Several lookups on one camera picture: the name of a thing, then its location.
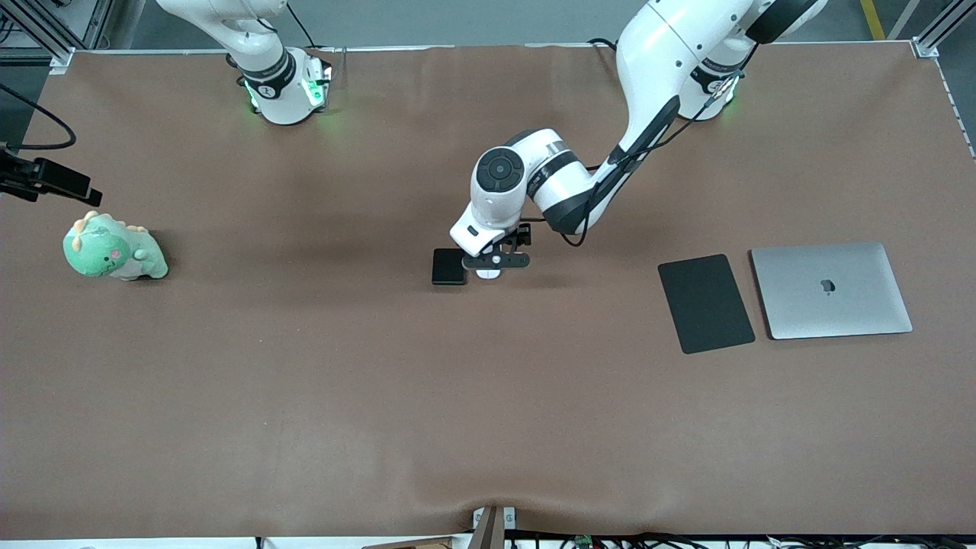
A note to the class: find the white computer mouse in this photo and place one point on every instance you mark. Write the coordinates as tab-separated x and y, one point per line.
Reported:
489	275

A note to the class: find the green dinosaur plush toy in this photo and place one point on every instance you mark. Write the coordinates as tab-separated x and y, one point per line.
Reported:
99	255

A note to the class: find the brown cardboard piece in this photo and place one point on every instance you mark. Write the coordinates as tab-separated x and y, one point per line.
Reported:
427	544

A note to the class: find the aluminium frame post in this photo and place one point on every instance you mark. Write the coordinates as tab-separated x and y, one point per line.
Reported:
53	42
934	38

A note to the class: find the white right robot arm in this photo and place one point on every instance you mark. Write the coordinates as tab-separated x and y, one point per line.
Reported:
274	69

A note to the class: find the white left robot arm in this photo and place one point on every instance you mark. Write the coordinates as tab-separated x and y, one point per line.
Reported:
656	53

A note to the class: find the brown table cover sheet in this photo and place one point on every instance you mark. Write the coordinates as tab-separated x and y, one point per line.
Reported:
488	396

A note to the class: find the black phone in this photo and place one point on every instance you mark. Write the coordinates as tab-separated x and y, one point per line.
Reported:
446	271

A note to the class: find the silver laptop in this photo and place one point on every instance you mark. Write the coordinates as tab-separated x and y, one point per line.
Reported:
854	305

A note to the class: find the black mouse pad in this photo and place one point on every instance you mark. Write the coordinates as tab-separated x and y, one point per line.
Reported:
705	305

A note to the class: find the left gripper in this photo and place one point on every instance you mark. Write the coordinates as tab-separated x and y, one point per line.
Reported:
521	235

